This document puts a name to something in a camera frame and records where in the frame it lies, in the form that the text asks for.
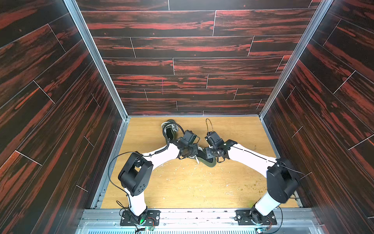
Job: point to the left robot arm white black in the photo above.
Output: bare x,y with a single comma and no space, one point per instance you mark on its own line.
136,173

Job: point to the green shoe white laces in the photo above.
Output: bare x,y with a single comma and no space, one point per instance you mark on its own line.
201,157
170,130

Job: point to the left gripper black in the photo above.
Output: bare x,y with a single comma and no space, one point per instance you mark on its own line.
195,150

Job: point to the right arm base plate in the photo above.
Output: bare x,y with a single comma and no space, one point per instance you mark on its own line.
254,218

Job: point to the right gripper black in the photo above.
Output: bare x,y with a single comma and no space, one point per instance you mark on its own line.
213,151

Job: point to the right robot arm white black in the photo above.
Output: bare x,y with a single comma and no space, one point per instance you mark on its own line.
282,179

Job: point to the aluminium front rail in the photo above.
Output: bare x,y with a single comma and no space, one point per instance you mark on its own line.
199,221

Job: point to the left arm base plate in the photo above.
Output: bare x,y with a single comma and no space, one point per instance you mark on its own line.
140,218

